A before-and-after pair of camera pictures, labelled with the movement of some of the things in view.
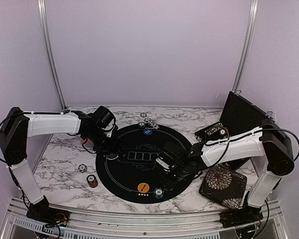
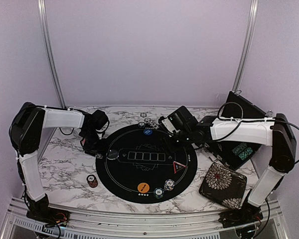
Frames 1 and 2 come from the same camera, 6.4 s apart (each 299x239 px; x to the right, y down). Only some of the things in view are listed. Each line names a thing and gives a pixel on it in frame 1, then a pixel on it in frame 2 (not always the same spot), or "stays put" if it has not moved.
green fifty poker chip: x=141 y=124 stays put
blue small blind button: x=147 y=132 stays put
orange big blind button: x=143 y=187 stays put
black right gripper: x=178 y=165 -> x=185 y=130
